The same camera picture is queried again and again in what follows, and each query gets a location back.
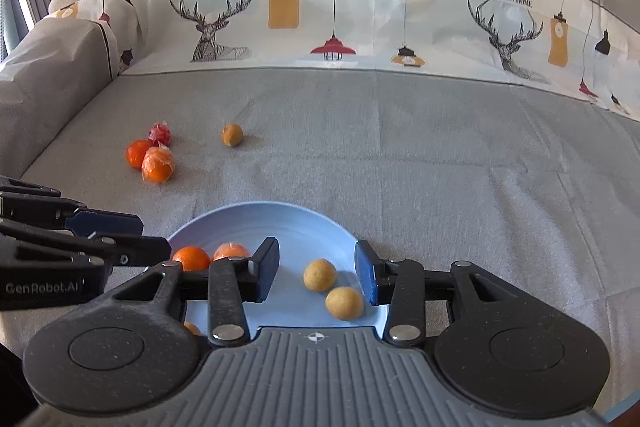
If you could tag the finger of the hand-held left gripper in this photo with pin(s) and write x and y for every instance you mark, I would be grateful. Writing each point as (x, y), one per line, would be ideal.
(107, 223)
(135, 249)

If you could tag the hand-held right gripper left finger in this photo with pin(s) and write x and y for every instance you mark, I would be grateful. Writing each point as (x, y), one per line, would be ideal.
(265, 272)

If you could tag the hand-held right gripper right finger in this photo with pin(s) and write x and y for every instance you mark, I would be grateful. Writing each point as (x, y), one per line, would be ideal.
(367, 274)

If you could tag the tan round longan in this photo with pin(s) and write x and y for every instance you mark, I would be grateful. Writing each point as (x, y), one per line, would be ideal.
(320, 275)
(232, 135)
(343, 303)

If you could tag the plastic orange mandarin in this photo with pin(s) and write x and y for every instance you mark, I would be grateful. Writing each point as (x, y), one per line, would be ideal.
(230, 250)
(158, 165)

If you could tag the blue plate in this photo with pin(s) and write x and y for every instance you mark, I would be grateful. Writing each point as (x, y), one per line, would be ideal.
(300, 232)

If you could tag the red wrapped fruit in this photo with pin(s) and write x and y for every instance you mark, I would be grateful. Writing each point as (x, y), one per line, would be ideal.
(160, 134)

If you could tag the grey printed bed sheet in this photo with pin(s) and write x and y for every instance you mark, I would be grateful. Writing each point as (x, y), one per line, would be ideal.
(400, 147)

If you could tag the grey covered pillow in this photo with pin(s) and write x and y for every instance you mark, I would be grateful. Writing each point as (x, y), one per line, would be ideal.
(55, 77)

